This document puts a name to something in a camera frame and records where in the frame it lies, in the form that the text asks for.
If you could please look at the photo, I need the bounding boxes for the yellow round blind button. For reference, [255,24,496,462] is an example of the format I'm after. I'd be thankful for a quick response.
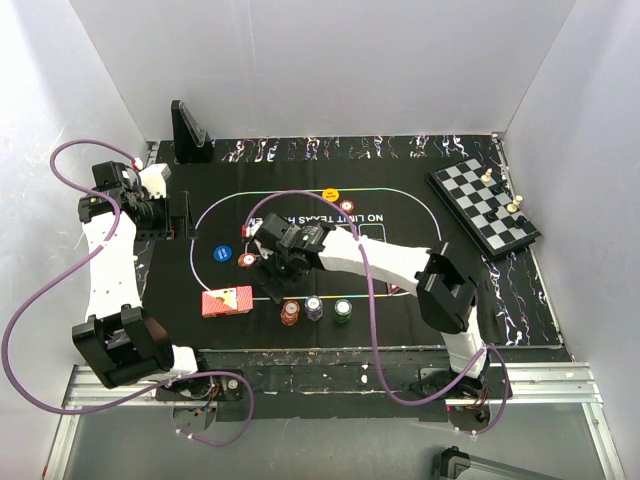
[322,188,340,202]

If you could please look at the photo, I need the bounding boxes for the black case bottom corner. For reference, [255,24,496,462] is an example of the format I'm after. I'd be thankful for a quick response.
[430,446,553,480]

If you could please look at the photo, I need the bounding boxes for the black chess piece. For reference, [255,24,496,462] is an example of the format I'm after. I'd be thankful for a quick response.
[494,181,508,194]

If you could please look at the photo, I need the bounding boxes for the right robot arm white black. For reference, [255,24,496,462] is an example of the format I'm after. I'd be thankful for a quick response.
[243,214,489,398]

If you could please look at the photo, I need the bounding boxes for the blue round blind button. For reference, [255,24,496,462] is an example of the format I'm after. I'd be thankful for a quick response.
[213,245,233,263]

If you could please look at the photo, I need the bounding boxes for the green poker chip stack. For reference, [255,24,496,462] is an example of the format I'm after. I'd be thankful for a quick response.
[333,299,352,324]

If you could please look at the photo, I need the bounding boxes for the red poker chip stack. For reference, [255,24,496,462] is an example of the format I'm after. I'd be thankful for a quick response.
[280,300,300,326]

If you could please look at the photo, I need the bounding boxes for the red chips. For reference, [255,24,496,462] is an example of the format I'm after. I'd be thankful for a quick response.
[238,252,258,268]
[340,200,355,213]

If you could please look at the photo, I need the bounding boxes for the red playing card deck box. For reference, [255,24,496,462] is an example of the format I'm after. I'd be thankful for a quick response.
[201,285,253,318]

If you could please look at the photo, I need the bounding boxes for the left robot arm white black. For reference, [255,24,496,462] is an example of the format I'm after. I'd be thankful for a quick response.
[72,162,213,400]

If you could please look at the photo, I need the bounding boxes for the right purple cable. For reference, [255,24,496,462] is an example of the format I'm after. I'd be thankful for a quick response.
[241,191,512,436]

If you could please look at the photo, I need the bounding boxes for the black card shoe holder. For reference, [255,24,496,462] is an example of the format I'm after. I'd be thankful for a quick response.
[170,100,214,164]

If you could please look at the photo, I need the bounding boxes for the black poker felt mat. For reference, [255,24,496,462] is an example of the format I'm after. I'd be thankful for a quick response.
[139,159,501,351]

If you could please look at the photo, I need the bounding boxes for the blue poker chip stack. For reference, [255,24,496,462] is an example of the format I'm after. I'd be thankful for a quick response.
[304,295,323,322]

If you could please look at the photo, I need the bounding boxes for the white chess piece tall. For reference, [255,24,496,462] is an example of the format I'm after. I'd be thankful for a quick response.
[481,168,492,183]

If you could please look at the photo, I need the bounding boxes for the black chess pawn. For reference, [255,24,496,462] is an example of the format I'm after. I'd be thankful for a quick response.
[486,209,499,222]

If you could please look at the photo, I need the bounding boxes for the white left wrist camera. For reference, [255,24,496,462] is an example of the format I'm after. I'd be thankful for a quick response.
[139,163,171,199]

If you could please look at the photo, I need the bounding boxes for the black silver chess board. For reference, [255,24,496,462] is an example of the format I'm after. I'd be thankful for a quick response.
[428,158,541,260]

